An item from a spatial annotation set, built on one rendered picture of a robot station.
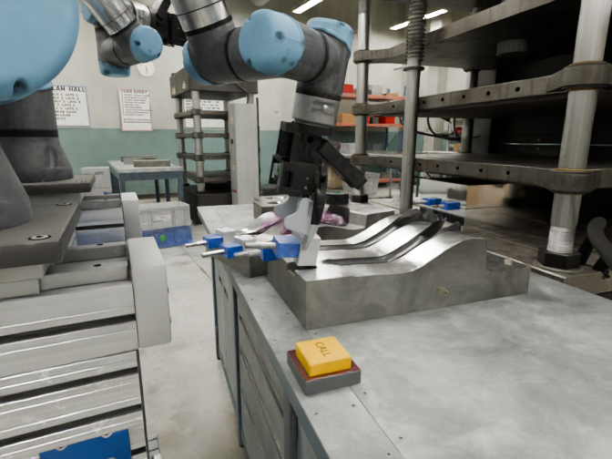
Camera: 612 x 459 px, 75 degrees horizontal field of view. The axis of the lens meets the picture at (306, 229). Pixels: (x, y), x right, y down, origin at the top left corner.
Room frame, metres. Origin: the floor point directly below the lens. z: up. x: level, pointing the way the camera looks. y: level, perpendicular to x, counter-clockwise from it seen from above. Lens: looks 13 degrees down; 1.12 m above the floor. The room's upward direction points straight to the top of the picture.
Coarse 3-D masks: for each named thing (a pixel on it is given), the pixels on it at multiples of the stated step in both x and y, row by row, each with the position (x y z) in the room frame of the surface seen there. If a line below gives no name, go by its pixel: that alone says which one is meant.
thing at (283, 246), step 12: (276, 240) 0.68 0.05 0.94; (288, 240) 0.68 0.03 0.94; (300, 240) 0.68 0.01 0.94; (312, 240) 0.68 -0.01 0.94; (276, 252) 0.67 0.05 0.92; (288, 252) 0.67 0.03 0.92; (300, 252) 0.68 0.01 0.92; (312, 252) 0.68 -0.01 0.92; (300, 264) 0.68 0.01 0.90; (312, 264) 0.69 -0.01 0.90
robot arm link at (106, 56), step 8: (96, 32) 1.08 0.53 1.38; (104, 32) 1.07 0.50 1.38; (96, 40) 1.08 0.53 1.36; (104, 40) 1.07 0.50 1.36; (112, 40) 1.03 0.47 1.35; (104, 48) 1.06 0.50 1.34; (112, 48) 1.03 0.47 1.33; (104, 56) 1.07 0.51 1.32; (112, 56) 1.04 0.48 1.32; (104, 64) 1.07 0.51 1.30; (112, 64) 1.07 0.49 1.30; (120, 64) 1.06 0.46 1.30; (104, 72) 1.07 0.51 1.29; (112, 72) 1.07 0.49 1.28; (120, 72) 1.08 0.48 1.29; (128, 72) 1.10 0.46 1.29
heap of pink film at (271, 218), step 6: (270, 216) 1.13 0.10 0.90; (276, 216) 1.11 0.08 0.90; (324, 216) 1.08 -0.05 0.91; (330, 216) 1.11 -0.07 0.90; (336, 216) 1.14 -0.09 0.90; (264, 222) 1.11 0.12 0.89; (270, 222) 1.10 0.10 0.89; (324, 222) 1.06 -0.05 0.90; (330, 222) 1.08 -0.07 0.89; (336, 222) 1.11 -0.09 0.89; (342, 222) 1.14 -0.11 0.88; (258, 228) 1.11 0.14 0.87; (264, 228) 1.10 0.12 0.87; (282, 234) 1.02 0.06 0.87; (288, 234) 1.00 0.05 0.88
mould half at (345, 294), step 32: (384, 224) 0.93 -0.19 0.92; (416, 224) 0.87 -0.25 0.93; (320, 256) 0.76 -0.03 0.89; (352, 256) 0.78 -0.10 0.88; (416, 256) 0.74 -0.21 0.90; (448, 256) 0.72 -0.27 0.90; (480, 256) 0.74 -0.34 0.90; (288, 288) 0.71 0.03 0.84; (320, 288) 0.63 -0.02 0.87; (352, 288) 0.65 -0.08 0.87; (384, 288) 0.67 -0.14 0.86; (416, 288) 0.69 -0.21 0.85; (448, 288) 0.72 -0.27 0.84; (480, 288) 0.74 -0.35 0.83; (512, 288) 0.77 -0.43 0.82; (320, 320) 0.63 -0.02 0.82; (352, 320) 0.65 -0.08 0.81
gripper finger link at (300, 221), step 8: (304, 200) 0.66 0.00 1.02; (312, 200) 0.66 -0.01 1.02; (304, 208) 0.66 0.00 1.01; (288, 216) 0.65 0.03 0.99; (296, 216) 0.65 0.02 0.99; (304, 216) 0.66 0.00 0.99; (288, 224) 0.65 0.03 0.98; (296, 224) 0.65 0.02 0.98; (304, 224) 0.66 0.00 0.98; (304, 232) 0.66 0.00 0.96; (312, 232) 0.66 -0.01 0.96; (304, 240) 0.67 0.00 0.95; (304, 248) 0.67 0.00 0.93
